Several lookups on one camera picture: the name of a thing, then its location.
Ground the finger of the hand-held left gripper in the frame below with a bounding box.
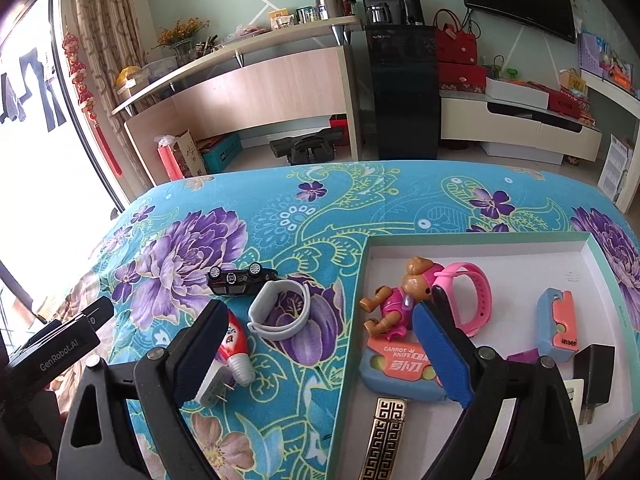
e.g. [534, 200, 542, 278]
[77, 296, 114, 328]

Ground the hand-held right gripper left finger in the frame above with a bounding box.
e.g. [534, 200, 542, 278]
[57, 300, 232, 480]

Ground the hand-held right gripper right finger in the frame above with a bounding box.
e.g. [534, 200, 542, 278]
[412, 285, 586, 480]

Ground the blue orange labelled toy knife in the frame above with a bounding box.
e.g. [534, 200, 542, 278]
[360, 335, 451, 402]

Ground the pink-suited toy figure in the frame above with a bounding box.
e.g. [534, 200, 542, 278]
[360, 256, 446, 343]

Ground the pink wristwatch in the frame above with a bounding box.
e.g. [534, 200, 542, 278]
[431, 261, 494, 338]

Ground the purple packet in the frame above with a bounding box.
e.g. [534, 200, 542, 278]
[506, 349, 541, 367]

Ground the gold patterned lighter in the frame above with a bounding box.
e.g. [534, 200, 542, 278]
[359, 397, 409, 480]

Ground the white shallow tray box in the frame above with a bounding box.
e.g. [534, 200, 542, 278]
[332, 231, 640, 480]

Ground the blue orange plain toy knife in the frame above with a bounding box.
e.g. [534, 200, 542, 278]
[536, 287, 581, 364]

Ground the black charger plug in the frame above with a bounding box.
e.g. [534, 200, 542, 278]
[572, 344, 616, 424]

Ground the white plug adapter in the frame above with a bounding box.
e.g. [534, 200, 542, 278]
[195, 360, 237, 409]

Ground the red white small tube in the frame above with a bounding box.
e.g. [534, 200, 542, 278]
[216, 311, 257, 387]

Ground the white wristband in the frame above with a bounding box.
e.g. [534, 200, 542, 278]
[248, 279, 311, 344]

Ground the black toy car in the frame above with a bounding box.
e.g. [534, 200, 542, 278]
[207, 262, 279, 299]

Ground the pink paper bag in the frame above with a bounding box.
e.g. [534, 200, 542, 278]
[155, 130, 208, 182]

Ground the floral turquoise bedsheet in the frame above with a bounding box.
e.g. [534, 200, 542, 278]
[47, 160, 640, 480]

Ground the blue storage box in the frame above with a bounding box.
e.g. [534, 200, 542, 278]
[197, 134, 244, 174]

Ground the red hanging ornament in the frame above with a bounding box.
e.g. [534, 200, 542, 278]
[62, 32, 123, 177]

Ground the row of hanging clothes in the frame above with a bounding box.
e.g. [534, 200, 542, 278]
[0, 47, 68, 130]

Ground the black floor device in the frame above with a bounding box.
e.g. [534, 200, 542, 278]
[270, 127, 344, 166]

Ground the white television cabinet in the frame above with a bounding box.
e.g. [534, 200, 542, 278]
[439, 91, 603, 163]

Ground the black water dispenser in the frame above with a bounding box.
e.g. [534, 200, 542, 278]
[361, 0, 441, 161]

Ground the light wooden desk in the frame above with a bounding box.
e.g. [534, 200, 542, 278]
[111, 15, 364, 187]

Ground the white flat box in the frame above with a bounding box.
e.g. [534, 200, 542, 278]
[485, 77, 551, 107]

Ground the beige patterned curtain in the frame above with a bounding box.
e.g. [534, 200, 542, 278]
[67, 0, 157, 206]

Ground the red gift box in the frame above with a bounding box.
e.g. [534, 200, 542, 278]
[437, 62, 488, 94]

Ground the red patterned flat box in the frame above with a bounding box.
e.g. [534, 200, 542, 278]
[547, 87, 594, 120]

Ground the yellow flower vase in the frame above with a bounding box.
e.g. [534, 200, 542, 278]
[152, 19, 211, 67]

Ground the red gift bag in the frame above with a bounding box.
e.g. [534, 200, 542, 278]
[433, 8, 479, 66]

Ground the white wall calendar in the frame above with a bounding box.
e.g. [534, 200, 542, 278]
[597, 135, 637, 201]

